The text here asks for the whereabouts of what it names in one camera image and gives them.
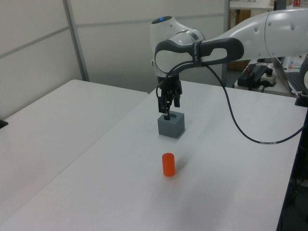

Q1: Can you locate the black mount base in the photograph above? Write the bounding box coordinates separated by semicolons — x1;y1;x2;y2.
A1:
295;94;308;107

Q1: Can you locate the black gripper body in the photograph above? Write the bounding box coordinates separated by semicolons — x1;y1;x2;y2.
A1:
157;80;183;96

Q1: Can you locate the emergency stop button box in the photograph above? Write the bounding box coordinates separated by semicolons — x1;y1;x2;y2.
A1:
260;67;277;88

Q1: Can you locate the black cable strap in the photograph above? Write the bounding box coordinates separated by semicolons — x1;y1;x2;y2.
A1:
191;41;205;67

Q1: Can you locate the grey partition post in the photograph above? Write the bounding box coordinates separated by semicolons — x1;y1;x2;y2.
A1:
221;0;232;88

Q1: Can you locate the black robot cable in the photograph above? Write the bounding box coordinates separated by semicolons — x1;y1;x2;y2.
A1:
155;60;304;145

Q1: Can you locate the black power box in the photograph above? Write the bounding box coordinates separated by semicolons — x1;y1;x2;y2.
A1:
237;63;268;91

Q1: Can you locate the orange cylinder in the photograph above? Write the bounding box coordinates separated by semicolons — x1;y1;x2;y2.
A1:
161;152;176;178

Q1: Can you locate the grey block with round hole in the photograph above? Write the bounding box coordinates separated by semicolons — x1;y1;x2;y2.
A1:
157;111;185;140

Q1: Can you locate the white background desk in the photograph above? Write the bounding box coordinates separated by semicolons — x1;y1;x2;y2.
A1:
232;72;297;98

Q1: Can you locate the silver laptop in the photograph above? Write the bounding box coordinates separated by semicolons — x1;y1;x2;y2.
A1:
271;56;304;97

